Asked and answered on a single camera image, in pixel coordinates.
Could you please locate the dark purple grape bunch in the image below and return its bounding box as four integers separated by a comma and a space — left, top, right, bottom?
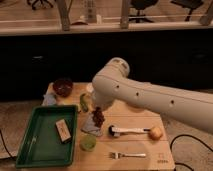
93, 107, 105, 127

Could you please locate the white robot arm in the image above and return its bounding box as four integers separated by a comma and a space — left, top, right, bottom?
92, 57, 213, 134

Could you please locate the green plastic cup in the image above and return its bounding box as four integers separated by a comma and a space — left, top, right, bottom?
80, 134, 96, 152

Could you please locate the dark red bowl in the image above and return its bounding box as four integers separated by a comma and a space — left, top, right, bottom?
53, 78, 73, 97

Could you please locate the grey folded cloth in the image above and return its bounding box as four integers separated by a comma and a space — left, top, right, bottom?
81, 113, 103, 137

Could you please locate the light blue cloth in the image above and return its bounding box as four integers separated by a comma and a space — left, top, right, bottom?
42, 93, 57, 106

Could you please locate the wooden block in tray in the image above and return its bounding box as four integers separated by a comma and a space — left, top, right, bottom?
55, 119, 71, 143

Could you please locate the silver fork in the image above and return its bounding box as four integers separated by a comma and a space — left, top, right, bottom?
109, 152, 146, 159

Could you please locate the office chair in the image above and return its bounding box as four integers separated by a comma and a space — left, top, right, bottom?
26, 0, 53, 10
171, 0, 204, 21
129, 0, 158, 23

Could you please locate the green plastic tray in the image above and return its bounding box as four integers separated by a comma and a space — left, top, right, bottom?
16, 105, 78, 168

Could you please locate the office chair left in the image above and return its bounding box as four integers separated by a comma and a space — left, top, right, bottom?
26, 0, 53, 10

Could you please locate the office chair right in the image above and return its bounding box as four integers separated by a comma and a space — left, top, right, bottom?
171, 0, 204, 21

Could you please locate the white handled brush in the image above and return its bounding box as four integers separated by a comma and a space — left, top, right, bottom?
108, 125, 149, 137

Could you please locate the black cable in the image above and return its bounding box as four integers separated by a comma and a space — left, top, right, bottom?
0, 129, 16, 162
169, 134, 213, 171

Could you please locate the black cable left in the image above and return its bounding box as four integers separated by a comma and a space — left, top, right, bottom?
0, 129, 16, 162

